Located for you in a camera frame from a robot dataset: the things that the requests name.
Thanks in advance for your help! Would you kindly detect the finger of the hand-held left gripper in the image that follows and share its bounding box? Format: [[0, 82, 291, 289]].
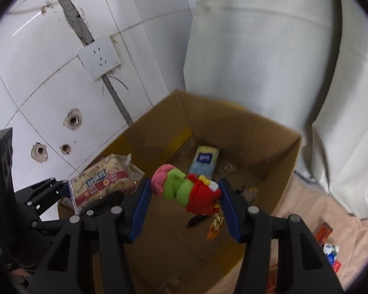
[[34, 191, 125, 236], [14, 177, 72, 219]]

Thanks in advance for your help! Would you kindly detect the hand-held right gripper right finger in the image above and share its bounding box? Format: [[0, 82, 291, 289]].
[[218, 178, 345, 294]]

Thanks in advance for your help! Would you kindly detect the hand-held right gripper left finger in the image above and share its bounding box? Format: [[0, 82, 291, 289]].
[[27, 178, 152, 294]]

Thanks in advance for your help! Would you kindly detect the cracker snack packet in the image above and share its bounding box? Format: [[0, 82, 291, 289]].
[[68, 154, 145, 213]]

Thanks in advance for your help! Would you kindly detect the green and red plush toy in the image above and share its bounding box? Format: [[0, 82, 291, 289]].
[[150, 164, 223, 215]]

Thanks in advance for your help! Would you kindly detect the brown cardboard box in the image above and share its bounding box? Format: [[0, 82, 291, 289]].
[[58, 89, 302, 294]]

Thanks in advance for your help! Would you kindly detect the black pen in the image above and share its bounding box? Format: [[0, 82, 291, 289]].
[[185, 214, 207, 229]]

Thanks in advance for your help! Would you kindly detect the blue tissue pack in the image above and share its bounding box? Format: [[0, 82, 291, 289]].
[[188, 145, 220, 180]]

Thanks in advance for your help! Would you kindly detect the orange and brown chocolate bar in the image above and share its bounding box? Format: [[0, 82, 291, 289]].
[[316, 223, 333, 245]]

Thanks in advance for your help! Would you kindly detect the blue and white cookie packet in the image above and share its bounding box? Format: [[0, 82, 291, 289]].
[[322, 243, 339, 262]]

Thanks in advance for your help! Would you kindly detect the white curtain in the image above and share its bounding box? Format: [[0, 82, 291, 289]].
[[182, 0, 368, 221]]

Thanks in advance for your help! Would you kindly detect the orange keychain charm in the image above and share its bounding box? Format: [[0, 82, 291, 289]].
[[206, 213, 224, 241]]

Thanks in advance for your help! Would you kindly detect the white wall socket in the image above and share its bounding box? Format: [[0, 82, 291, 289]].
[[77, 35, 121, 81]]

